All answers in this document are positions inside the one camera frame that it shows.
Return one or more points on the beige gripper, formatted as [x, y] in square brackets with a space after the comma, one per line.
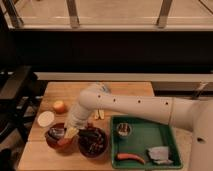
[71, 132]

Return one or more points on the black chair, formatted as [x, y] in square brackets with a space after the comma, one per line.
[17, 94]

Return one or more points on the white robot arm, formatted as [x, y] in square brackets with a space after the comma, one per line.
[192, 115]

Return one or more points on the orange-brown empty bowl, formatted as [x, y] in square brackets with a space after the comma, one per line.
[61, 144]

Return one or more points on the orange carrot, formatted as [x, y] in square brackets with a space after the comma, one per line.
[125, 156]

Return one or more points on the dark bowl with grapes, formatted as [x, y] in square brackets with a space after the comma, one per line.
[93, 147]

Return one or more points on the black dish brush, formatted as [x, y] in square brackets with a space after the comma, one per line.
[86, 134]

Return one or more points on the green plastic tray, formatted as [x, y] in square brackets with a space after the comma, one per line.
[143, 135]

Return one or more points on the grey crumpled cloth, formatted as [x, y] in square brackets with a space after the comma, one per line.
[160, 155]

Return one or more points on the blue sponge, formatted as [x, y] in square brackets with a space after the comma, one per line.
[105, 88]

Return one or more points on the orange fruit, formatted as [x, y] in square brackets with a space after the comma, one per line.
[59, 107]

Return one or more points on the white round lid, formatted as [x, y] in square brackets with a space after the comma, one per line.
[45, 119]

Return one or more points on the small metal cup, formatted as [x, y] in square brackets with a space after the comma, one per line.
[123, 130]

